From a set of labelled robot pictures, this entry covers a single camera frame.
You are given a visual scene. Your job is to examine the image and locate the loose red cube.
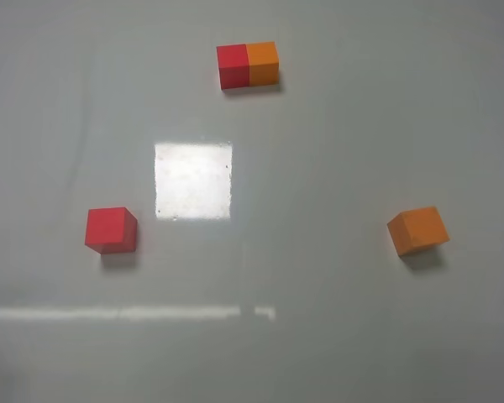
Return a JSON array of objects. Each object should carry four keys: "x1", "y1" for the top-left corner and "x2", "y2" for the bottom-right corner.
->
[{"x1": 85, "y1": 207, "x2": 138, "y2": 254}]

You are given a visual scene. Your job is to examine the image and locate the red template cube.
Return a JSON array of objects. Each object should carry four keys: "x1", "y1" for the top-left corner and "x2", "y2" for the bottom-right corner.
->
[{"x1": 216, "y1": 44, "x2": 249, "y2": 91}]

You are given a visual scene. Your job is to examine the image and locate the orange template cube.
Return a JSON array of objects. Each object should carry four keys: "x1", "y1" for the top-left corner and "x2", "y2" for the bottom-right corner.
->
[{"x1": 245, "y1": 41, "x2": 279, "y2": 86}]

